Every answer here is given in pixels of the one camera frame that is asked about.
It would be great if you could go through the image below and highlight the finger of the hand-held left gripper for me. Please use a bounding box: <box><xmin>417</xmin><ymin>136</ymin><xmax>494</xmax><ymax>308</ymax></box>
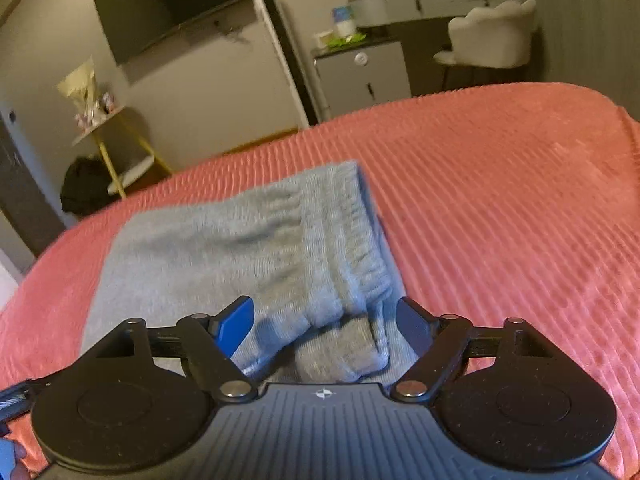
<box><xmin>0</xmin><ymin>379</ymin><xmax>52</xmax><ymax>424</ymax></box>

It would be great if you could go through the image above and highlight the wrapped flower bouquet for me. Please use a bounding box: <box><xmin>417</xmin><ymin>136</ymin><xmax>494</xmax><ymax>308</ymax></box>
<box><xmin>56</xmin><ymin>57</ymin><xmax>99</xmax><ymax>122</ymax></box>

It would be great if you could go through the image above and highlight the black bag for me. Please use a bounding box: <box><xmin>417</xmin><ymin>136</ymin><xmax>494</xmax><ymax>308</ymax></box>
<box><xmin>60</xmin><ymin>156</ymin><xmax>119</xmax><ymax>219</ymax></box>

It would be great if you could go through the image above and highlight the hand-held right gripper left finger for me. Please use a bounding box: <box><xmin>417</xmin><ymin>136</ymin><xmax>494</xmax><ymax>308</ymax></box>
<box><xmin>84</xmin><ymin>296</ymin><xmax>259</xmax><ymax>401</ymax></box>

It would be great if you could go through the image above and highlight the grey cabinet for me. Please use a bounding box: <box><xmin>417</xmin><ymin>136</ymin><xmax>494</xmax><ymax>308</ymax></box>
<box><xmin>311</xmin><ymin>37</ymin><xmax>414</xmax><ymax>122</ymax></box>

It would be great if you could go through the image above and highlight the yellow-legged shelf stand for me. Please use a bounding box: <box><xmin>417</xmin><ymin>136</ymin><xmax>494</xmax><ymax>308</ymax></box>
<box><xmin>70</xmin><ymin>104</ymin><xmax>174</xmax><ymax>199</ymax></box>

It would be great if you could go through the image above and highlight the black wall television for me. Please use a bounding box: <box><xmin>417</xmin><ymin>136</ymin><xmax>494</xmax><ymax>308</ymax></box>
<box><xmin>93</xmin><ymin>0</ymin><xmax>257</xmax><ymax>66</ymax></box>

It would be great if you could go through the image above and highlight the grey vanity desk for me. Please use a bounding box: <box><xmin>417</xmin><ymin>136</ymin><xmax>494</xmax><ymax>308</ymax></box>
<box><xmin>348</xmin><ymin>0</ymin><xmax>522</xmax><ymax>97</ymax></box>

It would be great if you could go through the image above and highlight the green and white packet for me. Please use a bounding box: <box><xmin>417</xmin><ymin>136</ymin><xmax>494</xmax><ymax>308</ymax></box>
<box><xmin>313</xmin><ymin>30</ymin><xmax>369</xmax><ymax>52</ymax></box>

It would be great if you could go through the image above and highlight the pink ribbed bedspread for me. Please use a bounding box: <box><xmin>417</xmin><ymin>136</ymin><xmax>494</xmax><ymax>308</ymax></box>
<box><xmin>0</xmin><ymin>81</ymin><xmax>640</xmax><ymax>480</ymax></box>

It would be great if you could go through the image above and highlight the dark door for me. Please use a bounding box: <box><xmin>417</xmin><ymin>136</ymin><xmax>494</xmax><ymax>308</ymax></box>
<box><xmin>0</xmin><ymin>107</ymin><xmax>68</xmax><ymax>263</ymax></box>

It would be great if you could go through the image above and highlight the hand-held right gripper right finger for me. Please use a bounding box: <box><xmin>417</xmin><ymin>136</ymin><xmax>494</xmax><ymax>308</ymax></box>
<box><xmin>389</xmin><ymin>296</ymin><xmax>567</xmax><ymax>402</ymax></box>

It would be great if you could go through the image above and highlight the blue and white container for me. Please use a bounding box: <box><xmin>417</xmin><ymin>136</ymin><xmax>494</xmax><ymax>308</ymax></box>
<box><xmin>331</xmin><ymin>6</ymin><xmax>359</xmax><ymax>39</ymax></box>

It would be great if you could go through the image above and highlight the white upholstered chair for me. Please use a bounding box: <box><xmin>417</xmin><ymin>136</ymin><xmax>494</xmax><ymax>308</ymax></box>
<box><xmin>432</xmin><ymin>0</ymin><xmax>539</xmax><ymax>92</ymax></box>

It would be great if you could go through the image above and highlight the white framed standing mirror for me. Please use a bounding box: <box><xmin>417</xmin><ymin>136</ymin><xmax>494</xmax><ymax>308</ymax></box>
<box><xmin>247</xmin><ymin>0</ymin><xmax>334</xmax><ymax>129</ymax></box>

